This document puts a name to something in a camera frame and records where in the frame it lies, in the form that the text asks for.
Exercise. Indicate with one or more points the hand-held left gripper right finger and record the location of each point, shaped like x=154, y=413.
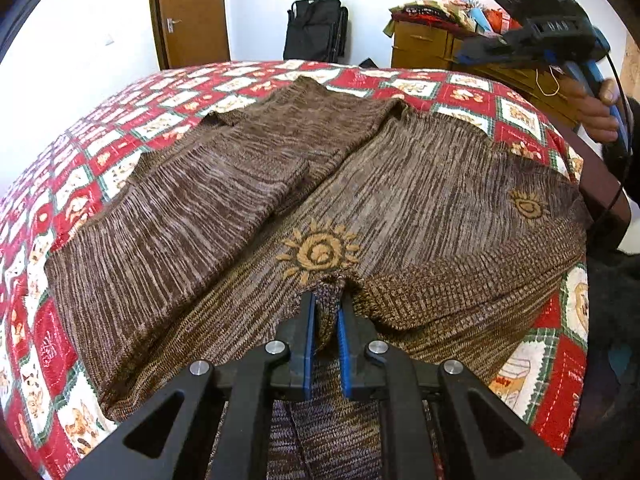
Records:
x=344, y=355

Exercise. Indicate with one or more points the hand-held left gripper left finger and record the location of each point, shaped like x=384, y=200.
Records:
x=309, y=350

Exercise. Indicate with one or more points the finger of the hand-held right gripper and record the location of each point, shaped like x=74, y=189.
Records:
x=495, y=50

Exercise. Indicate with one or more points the brown knitted sweater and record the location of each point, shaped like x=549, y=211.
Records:
x=400, y=185

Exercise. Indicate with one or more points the pile of folded clothes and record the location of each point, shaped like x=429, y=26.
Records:
x=417, y=14

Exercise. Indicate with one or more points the person's right hand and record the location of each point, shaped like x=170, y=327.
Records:
x=595, y=110

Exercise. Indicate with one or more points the tall red gift bag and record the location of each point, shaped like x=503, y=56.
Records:
x=502, y=21

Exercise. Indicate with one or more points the light blue paper bag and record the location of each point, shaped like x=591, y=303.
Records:
x=481, y=17

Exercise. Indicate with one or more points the wooden dresser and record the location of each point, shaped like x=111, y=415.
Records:
x=420, y=40

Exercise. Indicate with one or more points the dark maroon cloth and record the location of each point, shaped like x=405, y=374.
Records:
x=602, y=195

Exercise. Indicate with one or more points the black folding chair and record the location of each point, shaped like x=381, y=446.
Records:
x=312, y=30

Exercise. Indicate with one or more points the red printed blanket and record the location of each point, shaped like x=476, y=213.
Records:
x=50, y=340

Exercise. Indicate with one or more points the brown wooden door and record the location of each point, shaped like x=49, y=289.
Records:
x=195, y=5

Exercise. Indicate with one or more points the white light switch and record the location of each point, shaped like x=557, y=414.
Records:
x=108, y=39

